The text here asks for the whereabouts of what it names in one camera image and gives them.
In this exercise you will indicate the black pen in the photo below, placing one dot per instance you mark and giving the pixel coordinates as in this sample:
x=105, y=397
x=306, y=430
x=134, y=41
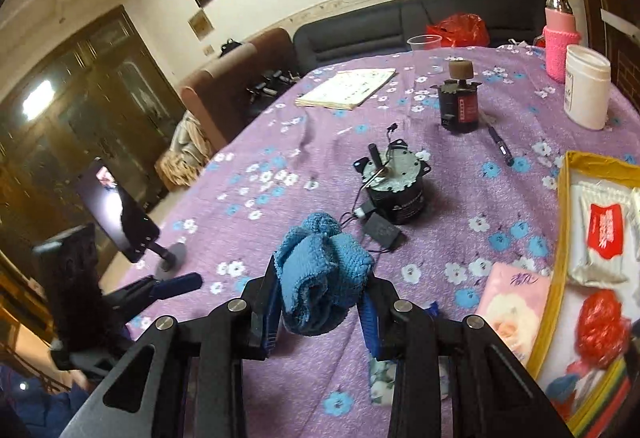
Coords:
x=499, y=142

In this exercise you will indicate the pink sleeved thermos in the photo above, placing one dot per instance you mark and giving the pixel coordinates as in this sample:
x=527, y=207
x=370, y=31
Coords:
x=559, y=32

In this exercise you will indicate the black electric motor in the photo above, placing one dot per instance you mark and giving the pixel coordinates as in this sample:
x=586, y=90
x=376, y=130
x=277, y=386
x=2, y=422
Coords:
x=393, y=180

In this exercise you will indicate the purple floral tablecloth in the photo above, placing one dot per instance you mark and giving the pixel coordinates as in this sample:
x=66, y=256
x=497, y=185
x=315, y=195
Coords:
x=294, y=161

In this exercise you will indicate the red plastic bag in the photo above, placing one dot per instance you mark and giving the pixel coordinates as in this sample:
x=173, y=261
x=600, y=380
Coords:
x=602, y=332

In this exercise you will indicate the dark bottle with cork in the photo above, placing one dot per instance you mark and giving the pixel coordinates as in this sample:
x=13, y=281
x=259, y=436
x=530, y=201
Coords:
x=457, y=98

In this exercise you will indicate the blue towel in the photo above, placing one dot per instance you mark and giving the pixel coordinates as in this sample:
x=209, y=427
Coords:
x=322, y=272

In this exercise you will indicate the red white wet wipe pack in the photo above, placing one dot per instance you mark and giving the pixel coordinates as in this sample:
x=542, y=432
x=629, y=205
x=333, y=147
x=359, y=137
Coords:
x=607, y=213

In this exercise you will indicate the blanket on chair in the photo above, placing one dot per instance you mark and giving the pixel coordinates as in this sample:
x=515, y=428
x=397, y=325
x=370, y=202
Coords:
x=188, y=154

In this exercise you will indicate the brown armchair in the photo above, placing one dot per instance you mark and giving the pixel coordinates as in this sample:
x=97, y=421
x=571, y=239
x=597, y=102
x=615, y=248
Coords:
x=217, y=93

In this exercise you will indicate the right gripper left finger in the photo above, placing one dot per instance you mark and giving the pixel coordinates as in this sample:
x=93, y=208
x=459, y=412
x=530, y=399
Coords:
x=185, y=379

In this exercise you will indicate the red bag on sofa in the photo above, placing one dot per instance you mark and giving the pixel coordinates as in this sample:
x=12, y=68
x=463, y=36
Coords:
x=461, y=30

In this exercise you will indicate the pink rose tissue pack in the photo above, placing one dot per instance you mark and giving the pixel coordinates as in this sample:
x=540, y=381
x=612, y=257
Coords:
x=513, y=304

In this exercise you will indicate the wooden glass cabinet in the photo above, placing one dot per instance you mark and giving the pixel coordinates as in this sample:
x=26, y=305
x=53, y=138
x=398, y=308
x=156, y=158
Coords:
x=99, y=94

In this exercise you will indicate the paper notebook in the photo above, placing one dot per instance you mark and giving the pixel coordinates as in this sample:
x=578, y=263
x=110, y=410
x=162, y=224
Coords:
x=346, y=89

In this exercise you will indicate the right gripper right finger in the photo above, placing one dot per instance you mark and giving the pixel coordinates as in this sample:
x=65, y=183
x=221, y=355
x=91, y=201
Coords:
x=491, y=393

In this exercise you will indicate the black power adapter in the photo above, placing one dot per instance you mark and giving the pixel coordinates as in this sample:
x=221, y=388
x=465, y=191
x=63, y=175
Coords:
x=380, y=230

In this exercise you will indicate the clear plastic cup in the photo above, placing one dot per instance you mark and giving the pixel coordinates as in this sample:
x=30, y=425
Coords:
x=424, y=42

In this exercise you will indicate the white plastic jar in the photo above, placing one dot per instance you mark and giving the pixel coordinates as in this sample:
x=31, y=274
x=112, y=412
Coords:
x=587, y=87

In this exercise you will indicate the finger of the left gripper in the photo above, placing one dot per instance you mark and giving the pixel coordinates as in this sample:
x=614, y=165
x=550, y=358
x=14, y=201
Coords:
x=140, y=294

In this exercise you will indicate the yellow cardboard box lid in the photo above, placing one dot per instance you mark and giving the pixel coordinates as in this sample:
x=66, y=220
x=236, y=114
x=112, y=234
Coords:
x=590, y=401

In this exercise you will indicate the black leather sofa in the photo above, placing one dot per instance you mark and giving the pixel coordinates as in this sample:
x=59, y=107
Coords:
x=386, y=28

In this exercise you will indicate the phone on round stand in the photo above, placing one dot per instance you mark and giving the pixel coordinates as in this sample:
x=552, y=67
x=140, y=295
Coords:
x=124, y=222

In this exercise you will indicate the blue white tissue pack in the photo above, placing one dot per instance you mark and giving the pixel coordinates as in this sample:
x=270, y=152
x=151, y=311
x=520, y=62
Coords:
x=382, y=376

